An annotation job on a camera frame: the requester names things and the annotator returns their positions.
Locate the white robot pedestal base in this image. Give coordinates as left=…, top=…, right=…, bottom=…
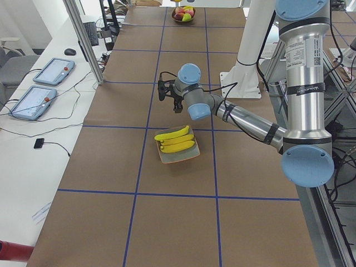
left=220, top=0, right=276, bottom=98

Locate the grey square plate orange rim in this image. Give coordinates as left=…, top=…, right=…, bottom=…
left=154, top=125, right=200, bottom=164

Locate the black computer mouse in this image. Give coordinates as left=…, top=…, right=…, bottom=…
left=64, top=48, right=77, bottom=56

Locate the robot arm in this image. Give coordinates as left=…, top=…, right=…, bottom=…
left=167, top=1, right=334, bottom=187

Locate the lower teach pendant tablet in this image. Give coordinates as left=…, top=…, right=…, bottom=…
left=8, top=85, right=57, bottom=121

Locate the small black box device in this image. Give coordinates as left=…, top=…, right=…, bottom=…
left=33, top=138, right=45, bottom=149

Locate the black keyboard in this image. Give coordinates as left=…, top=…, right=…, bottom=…
left=83, top=22, right=99, bottom=46

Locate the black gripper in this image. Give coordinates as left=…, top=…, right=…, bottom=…
left=171, top=93, right=183, bottom=113

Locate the aluminium frame post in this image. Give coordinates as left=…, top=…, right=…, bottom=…
left=63, top=0, right=104, bottom=85

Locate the wicker fruit basket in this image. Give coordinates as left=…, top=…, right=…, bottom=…
left=171, top=7, right=196, bottom=23

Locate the teach pendant tablet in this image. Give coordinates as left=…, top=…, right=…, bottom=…
left=8, top=85, right=57, bottom=121
left=32, top=58, right=75, bottom=86

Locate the upper teach pendant tablet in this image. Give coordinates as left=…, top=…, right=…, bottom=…
left=32, top=58, right=75, bottom=86

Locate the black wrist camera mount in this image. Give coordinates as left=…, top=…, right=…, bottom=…
left=157, top=71, right=176, bottom=101

